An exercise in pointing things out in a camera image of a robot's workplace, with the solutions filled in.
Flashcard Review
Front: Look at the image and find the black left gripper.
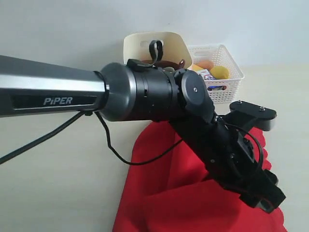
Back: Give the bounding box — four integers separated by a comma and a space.
169, 116, 286, 214

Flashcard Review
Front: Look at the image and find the red table cloth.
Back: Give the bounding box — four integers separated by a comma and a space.
113, 122, 285, 232

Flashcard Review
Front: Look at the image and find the yellow lemon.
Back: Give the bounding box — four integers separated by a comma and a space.
210, 66, 229, 80

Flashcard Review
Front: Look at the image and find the blue white milk carton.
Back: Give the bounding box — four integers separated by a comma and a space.
197, 69, 226, 91

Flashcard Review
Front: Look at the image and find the brown egg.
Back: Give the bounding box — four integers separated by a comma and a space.
196, 60, 215, 70

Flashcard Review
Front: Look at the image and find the yellow cheese wedge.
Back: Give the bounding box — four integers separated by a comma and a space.
191, 64, 203, 72

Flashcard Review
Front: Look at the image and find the dark wooden spoon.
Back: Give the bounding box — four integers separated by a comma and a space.
178, 59, 185, 69

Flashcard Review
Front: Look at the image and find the brown round plate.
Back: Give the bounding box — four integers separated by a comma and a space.
138, 60, 182, 70

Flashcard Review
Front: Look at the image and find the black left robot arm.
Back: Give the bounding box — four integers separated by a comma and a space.
0, 56, 285, 213

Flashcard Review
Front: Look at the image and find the white perforated plastic basket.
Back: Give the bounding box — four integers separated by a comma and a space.
188, 44, 244, 104

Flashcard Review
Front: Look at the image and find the cream plastic storage bin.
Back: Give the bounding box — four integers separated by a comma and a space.
123, 32, 193, 69

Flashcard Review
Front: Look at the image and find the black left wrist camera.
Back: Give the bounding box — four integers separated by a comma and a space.
222, 101, 277, 131

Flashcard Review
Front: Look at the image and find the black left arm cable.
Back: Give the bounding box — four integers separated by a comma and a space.
0, 40, 264, 170

